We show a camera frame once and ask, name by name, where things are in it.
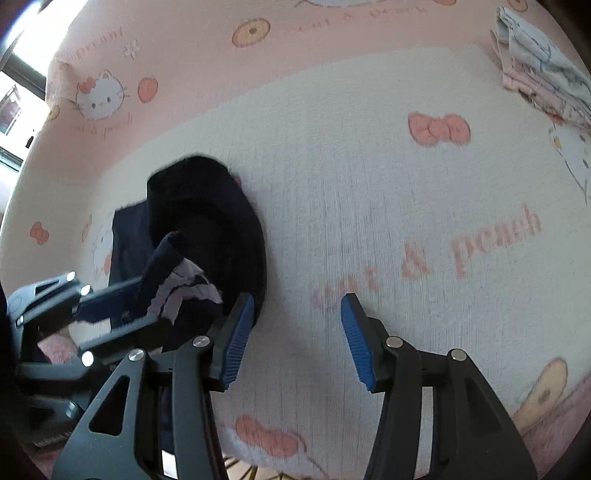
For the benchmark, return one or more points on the window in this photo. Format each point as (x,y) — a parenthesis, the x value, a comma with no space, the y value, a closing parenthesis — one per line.
(11,110)

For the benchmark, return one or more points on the pink cat print blanket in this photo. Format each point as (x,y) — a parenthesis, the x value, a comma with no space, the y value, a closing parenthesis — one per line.
(369,194)

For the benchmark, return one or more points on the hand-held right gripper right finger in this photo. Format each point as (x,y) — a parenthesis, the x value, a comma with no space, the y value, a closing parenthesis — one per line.
(358,341)

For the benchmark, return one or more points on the navy striped pants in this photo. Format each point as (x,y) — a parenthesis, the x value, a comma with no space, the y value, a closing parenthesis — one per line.
(207,221)

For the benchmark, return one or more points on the white printed folded garment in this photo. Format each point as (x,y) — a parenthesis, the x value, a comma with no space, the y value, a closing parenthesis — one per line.
(540,60)

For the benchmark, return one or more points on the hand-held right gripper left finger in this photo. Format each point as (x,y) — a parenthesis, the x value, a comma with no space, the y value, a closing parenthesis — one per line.
(238,341)

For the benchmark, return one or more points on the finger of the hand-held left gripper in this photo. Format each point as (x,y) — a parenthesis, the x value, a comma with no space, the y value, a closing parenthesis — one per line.
(134,330)
(106,300)

